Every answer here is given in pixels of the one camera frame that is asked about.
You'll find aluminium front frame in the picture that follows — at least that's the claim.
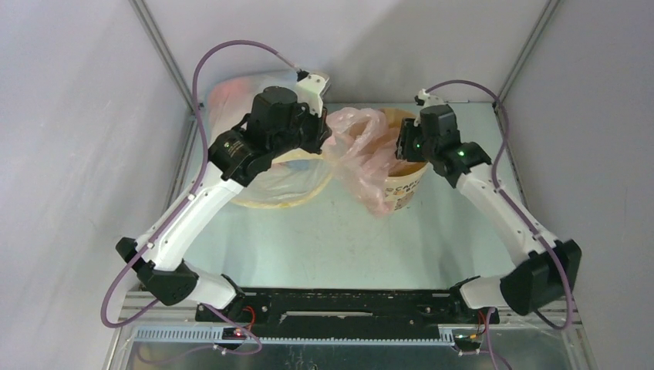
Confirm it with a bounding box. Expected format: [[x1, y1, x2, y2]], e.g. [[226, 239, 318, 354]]
[[104, 288, 597, 369]]

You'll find left corner aluminium post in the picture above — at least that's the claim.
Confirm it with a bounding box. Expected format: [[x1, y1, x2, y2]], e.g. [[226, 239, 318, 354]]
[[128, 0, 204, 114]]

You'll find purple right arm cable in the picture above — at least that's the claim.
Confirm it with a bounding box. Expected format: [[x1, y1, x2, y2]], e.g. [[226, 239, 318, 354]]
[[423, 79, 576, 370]]

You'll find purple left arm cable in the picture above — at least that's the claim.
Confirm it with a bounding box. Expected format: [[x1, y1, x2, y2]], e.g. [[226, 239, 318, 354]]
[[100, 39, 302, 357]]

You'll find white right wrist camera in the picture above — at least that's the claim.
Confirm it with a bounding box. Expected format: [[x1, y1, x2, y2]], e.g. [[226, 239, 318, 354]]
[[413, 89, 446, 127]]

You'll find cream round trash bin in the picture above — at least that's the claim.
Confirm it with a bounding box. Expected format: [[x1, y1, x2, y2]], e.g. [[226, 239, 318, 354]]
[[350, 107, 427, 215]]

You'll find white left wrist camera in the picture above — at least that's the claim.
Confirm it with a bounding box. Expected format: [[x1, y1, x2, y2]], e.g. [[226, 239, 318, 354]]
[[295, 69, 330, 117]]

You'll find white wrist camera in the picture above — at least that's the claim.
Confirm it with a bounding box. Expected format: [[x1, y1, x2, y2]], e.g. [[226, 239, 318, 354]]
[[413, 89, 446, 127], [295, 69, 330, 117]]

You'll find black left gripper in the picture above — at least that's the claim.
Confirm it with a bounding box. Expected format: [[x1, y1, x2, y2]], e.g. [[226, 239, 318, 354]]
[[268, 97, 332, 159]]

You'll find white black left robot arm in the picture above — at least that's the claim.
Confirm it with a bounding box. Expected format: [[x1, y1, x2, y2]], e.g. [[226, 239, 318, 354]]
[[116, 79, 331, 321]]

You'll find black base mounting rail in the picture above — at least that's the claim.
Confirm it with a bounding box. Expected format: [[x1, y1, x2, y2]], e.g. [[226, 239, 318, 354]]
[[222, 288, 487, 341]]

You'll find pink plastic trash bag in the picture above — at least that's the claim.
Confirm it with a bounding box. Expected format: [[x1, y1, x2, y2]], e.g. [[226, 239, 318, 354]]
[[322, 107, 410, 216]]

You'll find corner aluminium post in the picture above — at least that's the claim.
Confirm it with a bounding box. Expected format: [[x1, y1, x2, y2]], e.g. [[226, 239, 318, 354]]
[[491, 0, 563, 111], [128, 0, 204, 114]]

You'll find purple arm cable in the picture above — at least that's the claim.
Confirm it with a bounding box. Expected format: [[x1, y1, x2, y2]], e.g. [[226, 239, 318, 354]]
[[100, 39, 302, 357], [423, 79, 576, 370]]

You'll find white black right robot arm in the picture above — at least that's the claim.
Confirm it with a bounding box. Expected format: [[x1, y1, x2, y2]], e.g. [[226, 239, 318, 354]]
[[396, 105, 582, 322]]

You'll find large translucent bag of bags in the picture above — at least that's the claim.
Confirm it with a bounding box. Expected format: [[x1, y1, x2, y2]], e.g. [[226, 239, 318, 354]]
[[204, 71, 332, 209]]

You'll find right corner aluminium post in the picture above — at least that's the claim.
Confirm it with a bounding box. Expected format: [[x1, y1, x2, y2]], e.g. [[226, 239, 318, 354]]
[[491, 0, 563, 111]]

